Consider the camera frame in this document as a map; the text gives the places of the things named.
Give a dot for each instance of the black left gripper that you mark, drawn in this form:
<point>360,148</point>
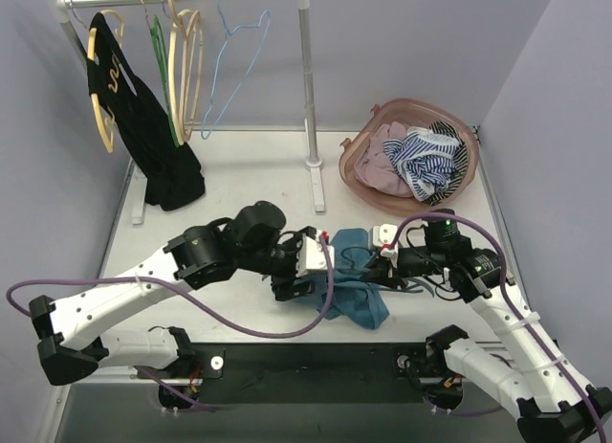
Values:
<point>291,263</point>

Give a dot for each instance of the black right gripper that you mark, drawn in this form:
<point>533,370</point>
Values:
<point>387,267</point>

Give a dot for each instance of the teal plastic hanger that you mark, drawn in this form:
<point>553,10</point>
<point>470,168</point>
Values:
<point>410,275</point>

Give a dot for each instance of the teal tank top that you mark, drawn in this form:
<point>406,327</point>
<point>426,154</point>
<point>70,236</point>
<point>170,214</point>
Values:
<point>358,301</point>

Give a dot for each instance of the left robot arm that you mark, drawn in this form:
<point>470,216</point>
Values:
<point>80,334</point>

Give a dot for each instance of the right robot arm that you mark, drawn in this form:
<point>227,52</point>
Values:
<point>549,399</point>

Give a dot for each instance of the cream wooden hanger with garment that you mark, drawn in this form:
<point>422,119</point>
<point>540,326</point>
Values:
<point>105,125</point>

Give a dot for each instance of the beige wooden hanger front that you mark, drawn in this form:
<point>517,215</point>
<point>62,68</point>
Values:
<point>173,86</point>

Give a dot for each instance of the green thin hanger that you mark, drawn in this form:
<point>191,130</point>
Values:
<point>158,43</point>

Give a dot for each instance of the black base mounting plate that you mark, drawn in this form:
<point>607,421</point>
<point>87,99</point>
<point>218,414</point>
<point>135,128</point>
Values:
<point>228,374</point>

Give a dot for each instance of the pale pink garment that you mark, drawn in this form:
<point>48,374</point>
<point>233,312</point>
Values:
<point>374,169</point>

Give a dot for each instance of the blue white striped garment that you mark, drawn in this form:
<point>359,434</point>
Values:
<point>424,159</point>

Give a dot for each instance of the black hanging garment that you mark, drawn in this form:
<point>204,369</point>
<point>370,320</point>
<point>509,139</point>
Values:
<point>174,174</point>

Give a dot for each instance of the pink plastic laundry basket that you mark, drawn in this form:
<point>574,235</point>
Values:
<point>410,112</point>

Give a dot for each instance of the white clothes rack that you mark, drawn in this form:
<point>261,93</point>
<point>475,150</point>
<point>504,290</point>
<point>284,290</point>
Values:
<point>62,12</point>

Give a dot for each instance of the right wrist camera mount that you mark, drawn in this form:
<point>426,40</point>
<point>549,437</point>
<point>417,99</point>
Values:
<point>380,238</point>

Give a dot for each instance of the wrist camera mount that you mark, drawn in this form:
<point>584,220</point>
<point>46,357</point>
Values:
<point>310,258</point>
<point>380,238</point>

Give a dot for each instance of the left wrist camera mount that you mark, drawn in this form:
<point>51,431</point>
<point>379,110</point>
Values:
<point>310,258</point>

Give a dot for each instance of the light blue wire hanger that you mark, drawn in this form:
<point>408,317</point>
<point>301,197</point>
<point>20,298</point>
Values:
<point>224,90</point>

